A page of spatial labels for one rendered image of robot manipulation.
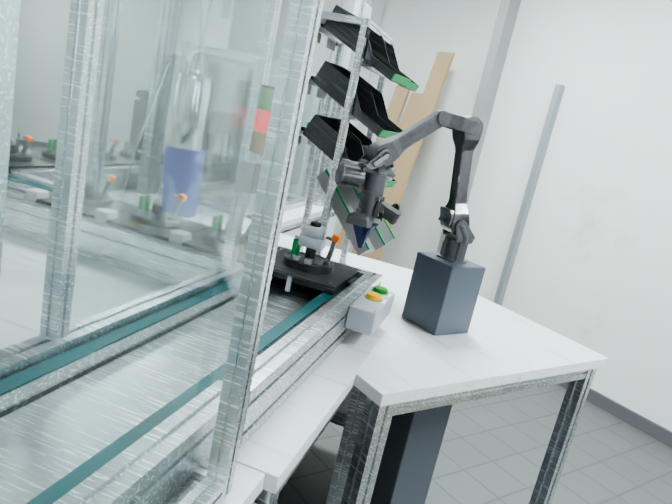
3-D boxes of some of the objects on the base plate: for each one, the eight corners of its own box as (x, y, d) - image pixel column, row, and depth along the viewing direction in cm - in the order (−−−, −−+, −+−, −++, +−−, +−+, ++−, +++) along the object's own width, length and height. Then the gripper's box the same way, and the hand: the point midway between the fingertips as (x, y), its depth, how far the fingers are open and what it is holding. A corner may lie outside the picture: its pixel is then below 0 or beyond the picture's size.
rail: (375, 306, 174) (383, 271, 171) (240, 448, 90) (251, 385, 88) (358, 300, 175) (366, 266, 172) (209, 436, 91) (220, 374, 89)
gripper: (370, 186, 160) (358, 239, 164) (351, 190, 143) (339, 250, 146) (391, 191, 159) (379, 245, 162) (375, 196, 141) (362, 256, 145)
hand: (362, 235), depth 154 cm, fingers closed
